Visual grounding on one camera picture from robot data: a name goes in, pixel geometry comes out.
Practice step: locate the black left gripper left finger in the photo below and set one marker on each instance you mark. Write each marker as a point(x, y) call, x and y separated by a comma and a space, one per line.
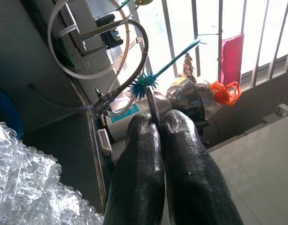
point(139, 168)

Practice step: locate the teal bottle brush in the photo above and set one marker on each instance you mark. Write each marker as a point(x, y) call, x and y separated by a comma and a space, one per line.
point(143, 85)

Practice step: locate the steel kitchen sink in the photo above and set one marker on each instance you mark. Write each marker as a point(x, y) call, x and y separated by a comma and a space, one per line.
point(59, 140)

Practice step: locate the white window grille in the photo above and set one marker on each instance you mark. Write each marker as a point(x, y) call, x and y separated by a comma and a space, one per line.
point(169, 35)

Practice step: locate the white plastic tube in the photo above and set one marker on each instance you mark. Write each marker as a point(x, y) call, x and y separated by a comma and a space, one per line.
point(50, 37)

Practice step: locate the steel cutlery piece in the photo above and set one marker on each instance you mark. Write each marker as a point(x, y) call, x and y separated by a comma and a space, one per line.
point(154, 110)

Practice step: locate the clear plastic bag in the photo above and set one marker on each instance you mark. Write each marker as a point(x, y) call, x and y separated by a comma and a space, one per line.
point(209, 100)

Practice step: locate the white water filter blue label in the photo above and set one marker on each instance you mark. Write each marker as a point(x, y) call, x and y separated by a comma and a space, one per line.
point(122, 122)

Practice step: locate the steel knife holder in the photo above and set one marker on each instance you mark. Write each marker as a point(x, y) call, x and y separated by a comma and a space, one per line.
point(188, 93)

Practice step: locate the pink cloth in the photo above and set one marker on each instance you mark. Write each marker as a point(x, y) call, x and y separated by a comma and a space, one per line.
point(232, 61)

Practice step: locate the black tap fitting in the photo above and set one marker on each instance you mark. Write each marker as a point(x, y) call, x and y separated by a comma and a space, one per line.
point(111, 35)

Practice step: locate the steel tap body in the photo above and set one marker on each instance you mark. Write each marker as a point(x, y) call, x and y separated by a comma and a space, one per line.
point(87, 35)

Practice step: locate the small white plastic holder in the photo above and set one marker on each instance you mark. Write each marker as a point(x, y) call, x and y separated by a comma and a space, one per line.
point(105, 140)

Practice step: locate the blue plastic bowl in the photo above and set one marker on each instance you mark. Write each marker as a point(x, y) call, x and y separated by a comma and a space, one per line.
point(8, 110)

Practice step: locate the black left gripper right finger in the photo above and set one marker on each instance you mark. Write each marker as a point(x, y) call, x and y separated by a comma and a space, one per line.
point(193, 168)

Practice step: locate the orange plastic bag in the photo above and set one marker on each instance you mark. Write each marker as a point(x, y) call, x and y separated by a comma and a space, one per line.
point(224, 92)

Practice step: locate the clear bubble wrap sheet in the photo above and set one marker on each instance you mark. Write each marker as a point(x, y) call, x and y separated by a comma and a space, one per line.
point(29, 182)

